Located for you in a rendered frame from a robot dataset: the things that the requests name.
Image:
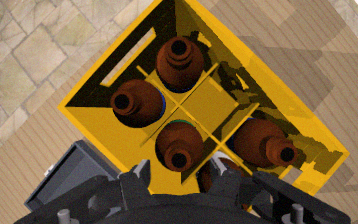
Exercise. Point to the brown bottle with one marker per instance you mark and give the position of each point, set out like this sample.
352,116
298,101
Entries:
140,106
178,72
203,174
261,143
179,143

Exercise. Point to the yellow bottle crate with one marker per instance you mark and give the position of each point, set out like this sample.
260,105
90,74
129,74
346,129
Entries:
241,86

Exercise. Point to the grey square tray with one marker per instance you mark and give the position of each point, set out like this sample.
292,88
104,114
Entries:
76,166

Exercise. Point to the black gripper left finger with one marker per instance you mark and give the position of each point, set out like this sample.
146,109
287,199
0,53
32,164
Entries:
72,206

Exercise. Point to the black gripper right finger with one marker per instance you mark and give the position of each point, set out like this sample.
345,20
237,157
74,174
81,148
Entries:
290,204

